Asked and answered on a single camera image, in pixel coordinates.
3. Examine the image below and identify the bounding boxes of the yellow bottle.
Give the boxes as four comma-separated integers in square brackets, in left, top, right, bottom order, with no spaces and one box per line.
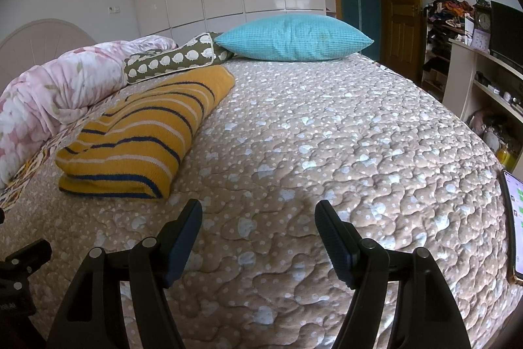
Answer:
[496,145,516,168]

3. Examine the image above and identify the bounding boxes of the black television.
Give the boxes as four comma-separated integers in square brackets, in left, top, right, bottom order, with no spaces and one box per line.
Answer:
[489,0,523,67]

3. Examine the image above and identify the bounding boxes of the white plastic bag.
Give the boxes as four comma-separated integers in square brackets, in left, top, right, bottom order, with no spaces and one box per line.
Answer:
[484,128,501,153]

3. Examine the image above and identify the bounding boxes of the wooden door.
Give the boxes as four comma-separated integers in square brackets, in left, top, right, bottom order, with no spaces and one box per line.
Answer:
[380,0,422,85]

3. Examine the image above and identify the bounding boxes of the beige quilted bed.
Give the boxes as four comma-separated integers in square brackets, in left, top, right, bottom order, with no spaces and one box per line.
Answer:
[0,55,523,349]

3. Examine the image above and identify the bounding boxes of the shoe rack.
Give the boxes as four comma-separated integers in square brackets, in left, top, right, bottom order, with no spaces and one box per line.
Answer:
[421,3,466,100]

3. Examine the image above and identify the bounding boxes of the white shelf unit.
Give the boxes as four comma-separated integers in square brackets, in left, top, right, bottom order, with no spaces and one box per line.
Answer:
[443,37,523,129]

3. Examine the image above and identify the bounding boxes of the pink floral quilt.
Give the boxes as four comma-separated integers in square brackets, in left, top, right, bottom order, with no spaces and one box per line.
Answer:
[0,39,179,188]

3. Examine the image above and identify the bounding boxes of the turquoise pillow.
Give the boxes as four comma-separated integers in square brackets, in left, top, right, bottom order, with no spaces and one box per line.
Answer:
[213,14,374,61]

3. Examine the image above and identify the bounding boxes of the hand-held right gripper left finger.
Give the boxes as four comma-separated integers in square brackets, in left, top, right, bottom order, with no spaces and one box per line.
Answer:
[47,199,204,349]

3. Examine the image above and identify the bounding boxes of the pile of clothes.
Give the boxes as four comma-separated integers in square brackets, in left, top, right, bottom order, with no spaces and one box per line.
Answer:
[425,0,477,23]

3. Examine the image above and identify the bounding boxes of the yellow striped shirt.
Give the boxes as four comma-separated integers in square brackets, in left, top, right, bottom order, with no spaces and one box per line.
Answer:
[55,65,235,200]

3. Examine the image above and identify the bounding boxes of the smartphone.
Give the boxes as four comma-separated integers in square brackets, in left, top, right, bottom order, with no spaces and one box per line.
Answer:
[500,169,523,286]

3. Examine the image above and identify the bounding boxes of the patterned bed sheet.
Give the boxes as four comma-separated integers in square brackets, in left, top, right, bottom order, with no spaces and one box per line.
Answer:
[0,120,88,211]

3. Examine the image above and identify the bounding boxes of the pink rounded headboard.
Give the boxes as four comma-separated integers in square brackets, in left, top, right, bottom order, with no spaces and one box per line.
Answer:
[0,19,99,59]

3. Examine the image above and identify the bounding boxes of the olive white-patterned pillow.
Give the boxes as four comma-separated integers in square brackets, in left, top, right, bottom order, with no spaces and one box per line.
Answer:
[123,31,235,85]

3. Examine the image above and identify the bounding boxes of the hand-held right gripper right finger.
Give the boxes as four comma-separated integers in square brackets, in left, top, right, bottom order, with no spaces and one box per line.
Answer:
[314,200,470,349]

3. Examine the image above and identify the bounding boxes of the dark mantel clock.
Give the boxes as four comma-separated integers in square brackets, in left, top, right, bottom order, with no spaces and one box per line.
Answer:
[473,0,492,33]

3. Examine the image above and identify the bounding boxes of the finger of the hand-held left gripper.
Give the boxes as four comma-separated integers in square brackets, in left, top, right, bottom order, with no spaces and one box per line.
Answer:
[0,238,53,292]

